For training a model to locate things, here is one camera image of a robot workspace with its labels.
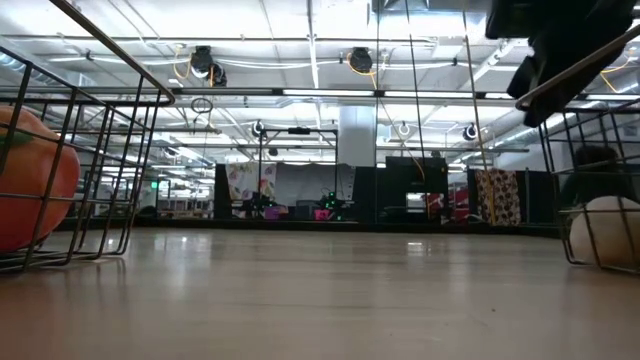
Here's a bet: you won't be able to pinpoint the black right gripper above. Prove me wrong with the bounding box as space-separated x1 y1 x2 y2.
485 0 640 129

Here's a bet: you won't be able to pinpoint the green bell pepper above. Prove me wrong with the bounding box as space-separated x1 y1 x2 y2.
558 144 636 209

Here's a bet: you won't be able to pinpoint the white garlic bulb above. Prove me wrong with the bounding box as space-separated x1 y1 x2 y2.
568 195 640 269

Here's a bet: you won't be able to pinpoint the orange tomato green stem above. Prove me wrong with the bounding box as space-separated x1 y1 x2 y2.
0 104 82 254

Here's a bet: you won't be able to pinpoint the brown patterned cloth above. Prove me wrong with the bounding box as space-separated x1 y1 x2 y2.
473 168 522 227

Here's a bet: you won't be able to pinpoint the red fabric items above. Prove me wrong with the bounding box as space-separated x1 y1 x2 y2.
427 187 470 224

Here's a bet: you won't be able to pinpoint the black cabinet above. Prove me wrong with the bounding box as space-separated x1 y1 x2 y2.
383 156 450 225

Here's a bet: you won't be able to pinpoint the grey fabric backdrop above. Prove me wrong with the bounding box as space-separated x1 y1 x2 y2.
276 163 357 206

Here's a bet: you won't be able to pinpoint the floral white cloth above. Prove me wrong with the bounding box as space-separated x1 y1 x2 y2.
224 162 278 204

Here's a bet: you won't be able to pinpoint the black overhead light bar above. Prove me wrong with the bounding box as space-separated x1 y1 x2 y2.
0 85 640 101

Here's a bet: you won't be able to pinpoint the bronze wire basket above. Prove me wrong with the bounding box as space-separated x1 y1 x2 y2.
0 0 177 274
514 22 640 275

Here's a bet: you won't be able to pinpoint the yellow cable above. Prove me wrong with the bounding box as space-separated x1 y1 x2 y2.
461 0 496 225

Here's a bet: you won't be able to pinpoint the black hanging cable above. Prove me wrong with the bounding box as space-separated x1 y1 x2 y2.
403 0 427 166

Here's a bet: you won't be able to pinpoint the black rig frame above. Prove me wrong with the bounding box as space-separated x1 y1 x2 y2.
257 127 340 221

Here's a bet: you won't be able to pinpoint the black table frame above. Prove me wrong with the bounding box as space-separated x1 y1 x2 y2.
54 215 564 236

